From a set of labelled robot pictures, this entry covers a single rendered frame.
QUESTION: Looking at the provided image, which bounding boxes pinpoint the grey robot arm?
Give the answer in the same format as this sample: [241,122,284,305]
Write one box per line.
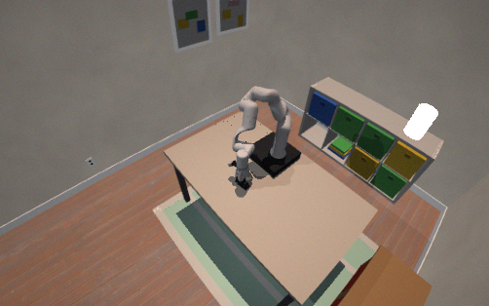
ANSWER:
[228,86,291,171]

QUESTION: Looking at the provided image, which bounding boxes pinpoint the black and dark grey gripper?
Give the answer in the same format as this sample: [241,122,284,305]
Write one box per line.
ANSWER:
[235,167,249,185]

